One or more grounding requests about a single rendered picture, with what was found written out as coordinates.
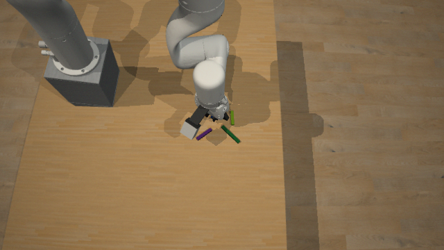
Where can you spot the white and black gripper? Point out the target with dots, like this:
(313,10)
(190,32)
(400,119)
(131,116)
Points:
(218,112)

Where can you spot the purple rod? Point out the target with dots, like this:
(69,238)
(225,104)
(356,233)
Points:
(204,134)

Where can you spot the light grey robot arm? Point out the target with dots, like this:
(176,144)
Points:
(56,23)

